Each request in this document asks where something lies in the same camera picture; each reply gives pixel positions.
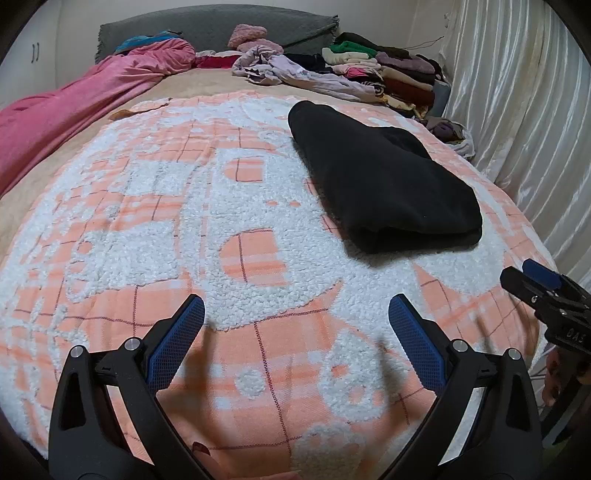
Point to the pink satin duvet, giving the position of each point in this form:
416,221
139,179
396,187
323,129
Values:
34,127

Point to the red garment on bed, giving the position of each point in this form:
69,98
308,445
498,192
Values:
215,62

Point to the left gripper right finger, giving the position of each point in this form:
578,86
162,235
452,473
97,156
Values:
484,422

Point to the right hand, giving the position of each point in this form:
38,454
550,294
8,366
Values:
555,377

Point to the grey headboard blanket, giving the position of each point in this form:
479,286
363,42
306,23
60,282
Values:
208,27

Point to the peach white plush blanket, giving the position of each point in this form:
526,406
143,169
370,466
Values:
297,367

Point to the lilac crumpled garment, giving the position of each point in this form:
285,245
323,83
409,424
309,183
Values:
262,65

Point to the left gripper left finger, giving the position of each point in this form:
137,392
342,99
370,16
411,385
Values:
85,437

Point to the white satin curtain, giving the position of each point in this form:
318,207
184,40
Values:
521,84

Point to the pink knitted garment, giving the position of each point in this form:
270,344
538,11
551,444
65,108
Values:
245,37

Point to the blue garment by headboard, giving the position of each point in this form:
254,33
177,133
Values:
143,40

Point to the black sweater orange cuffs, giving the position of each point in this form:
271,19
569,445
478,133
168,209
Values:
381,184

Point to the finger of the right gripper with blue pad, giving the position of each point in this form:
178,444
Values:
533,284

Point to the white wardrobe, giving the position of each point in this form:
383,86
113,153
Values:
29,67

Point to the stack of folded clothes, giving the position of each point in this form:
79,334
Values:
411,84

